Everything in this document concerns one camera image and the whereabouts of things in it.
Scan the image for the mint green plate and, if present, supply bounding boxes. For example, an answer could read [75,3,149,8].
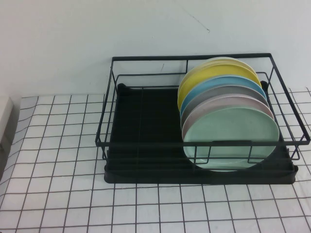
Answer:
[182,107,280,172]

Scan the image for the yellow plate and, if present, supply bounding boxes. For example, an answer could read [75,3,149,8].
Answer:
[177,63,262,110]

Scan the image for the grey plate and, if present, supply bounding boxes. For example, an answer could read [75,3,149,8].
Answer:
[180,84,270,127]

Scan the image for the light blue plate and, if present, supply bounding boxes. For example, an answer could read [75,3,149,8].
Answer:
[179,75,267,115]

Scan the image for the pale pink plate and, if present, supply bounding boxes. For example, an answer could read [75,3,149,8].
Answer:
[181,95,275,141]

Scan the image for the pale cream plate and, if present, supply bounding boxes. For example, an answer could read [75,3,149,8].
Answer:
[187,56,258,76]

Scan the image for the black plastic drip tray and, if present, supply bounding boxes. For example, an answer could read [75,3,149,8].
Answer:
[104,82,299,185]

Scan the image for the white black-grid tablecloth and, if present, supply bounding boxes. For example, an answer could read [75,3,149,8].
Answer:
[0,87,311,233]

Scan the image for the black wire dish rack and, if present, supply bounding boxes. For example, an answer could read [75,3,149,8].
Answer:
[95,52,311,168]

